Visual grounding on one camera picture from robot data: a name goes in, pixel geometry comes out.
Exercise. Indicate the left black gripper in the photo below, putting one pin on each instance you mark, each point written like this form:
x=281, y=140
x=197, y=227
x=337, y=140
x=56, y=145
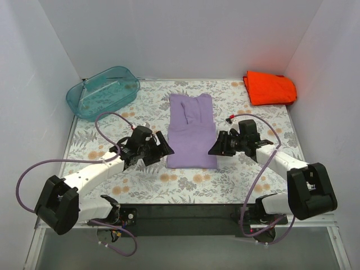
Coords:
x=157, y=149

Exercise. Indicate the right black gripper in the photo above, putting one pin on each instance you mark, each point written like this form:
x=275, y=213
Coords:
x=225, y=143

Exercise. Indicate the purple t shirt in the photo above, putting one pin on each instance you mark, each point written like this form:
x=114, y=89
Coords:
x=191, y=132

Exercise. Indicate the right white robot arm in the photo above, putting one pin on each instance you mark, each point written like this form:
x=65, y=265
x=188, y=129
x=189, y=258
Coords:
x=309, y=189

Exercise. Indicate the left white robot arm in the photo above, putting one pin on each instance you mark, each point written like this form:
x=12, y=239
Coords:
x=62, y=202

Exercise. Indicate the floral patterned table mat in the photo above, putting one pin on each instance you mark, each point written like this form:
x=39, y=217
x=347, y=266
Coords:
x=236, y=179

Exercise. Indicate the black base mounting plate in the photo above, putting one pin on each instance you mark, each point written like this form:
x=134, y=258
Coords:
x=180, y=219

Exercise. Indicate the folded orange t shirt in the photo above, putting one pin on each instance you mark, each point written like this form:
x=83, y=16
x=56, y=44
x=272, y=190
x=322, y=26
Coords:
x=269, y=89

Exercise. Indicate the teal transparent plastic bin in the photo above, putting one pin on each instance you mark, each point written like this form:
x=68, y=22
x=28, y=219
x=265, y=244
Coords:
x=109, y=90

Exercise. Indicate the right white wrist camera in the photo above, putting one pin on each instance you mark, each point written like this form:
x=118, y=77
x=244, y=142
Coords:
x=233, y=129

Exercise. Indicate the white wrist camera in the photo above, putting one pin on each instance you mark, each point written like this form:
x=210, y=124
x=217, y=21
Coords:
x=143, y=125
x=233, y=129

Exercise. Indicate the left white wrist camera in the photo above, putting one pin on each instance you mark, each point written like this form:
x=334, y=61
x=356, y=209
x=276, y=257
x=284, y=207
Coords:
x=143, y=125

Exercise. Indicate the aluminium frame rail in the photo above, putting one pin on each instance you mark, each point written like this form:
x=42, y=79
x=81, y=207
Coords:
x=323, y=220

